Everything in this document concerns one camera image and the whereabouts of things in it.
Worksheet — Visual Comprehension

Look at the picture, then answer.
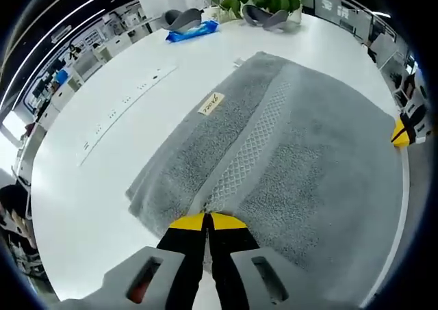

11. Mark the table socket strip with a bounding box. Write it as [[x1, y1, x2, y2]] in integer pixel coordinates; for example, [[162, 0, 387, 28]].
[[80, 65, 179, 167]]

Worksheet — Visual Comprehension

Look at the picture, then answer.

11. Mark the blue wipes packet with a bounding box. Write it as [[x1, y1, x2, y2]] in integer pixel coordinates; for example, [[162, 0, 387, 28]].
[[166, 19, 220, 44]]

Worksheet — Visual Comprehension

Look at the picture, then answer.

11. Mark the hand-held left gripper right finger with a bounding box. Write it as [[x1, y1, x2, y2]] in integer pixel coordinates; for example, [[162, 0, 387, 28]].
[[208, 212, 357, 310]]

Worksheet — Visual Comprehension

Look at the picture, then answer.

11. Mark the grey device by plant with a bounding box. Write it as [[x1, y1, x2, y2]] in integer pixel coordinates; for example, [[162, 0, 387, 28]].
[[241, 4, 291, 32]]

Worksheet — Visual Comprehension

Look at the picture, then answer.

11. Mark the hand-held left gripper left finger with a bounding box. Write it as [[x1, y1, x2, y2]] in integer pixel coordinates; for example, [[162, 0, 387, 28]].
[[61, 213, 208, 310]]

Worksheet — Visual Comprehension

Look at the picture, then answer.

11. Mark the grey towel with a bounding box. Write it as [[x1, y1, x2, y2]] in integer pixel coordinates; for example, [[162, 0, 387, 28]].
[[125, 51, 407, 273]]

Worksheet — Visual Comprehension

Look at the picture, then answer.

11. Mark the white table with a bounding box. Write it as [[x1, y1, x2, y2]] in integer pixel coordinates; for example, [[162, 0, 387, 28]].
[[30, 11, 411, 306]]

